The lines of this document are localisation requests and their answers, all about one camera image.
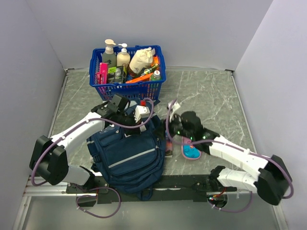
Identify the navy blue student backpack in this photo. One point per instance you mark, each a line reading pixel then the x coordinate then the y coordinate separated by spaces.
pixel 131 164

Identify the pink cartoon pencil case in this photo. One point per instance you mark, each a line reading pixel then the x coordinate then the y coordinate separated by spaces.
pixel 189 152

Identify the black green box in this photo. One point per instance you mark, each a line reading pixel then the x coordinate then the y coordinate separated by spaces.
pixel 117 75

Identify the Little Women book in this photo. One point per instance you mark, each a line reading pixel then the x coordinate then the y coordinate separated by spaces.
pixel 169 147

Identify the grey pump bottle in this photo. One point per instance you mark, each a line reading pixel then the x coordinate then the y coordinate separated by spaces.
pixel 109 57

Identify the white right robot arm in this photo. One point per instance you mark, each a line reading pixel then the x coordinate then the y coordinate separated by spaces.
pixel 266 176

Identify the beige cloth sack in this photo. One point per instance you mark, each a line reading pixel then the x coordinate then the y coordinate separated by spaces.
pixel 143 58

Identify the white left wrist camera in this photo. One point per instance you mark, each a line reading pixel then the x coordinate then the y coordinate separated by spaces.
pixel 141 114

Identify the pink box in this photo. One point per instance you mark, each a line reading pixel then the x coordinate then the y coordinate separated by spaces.
pixel 101 74

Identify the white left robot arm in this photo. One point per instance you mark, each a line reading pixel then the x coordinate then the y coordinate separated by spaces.
pixel 49 161

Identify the orange package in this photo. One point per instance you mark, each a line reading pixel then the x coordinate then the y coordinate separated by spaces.
pixel 140 79

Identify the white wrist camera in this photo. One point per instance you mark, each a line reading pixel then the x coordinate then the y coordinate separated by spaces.
pixel 141 114
pixel 172 107

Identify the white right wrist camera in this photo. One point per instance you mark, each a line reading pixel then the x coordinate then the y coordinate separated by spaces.
pixel 172 107

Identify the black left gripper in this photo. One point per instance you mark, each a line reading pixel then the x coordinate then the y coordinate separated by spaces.
pixel 132 131

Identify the cream pump lotion bottle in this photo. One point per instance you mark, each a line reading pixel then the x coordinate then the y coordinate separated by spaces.
pixel 123 57

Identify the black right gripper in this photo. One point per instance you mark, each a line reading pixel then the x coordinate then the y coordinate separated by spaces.
pixel 174 118

